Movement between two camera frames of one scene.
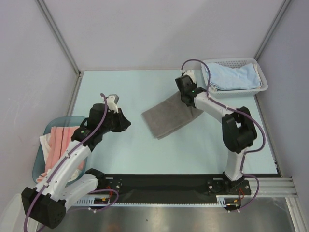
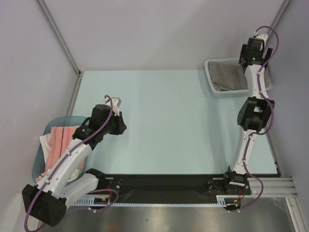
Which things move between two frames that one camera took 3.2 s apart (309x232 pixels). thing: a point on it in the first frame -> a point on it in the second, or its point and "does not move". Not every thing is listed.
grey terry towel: (169, 116) -> (229, 76)
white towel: (45, 141) does not move
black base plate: (171, 188) does not move
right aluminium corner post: (270, 32) does not move
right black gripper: (183, 85) -> (242, 56)
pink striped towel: (61, 138) does not move
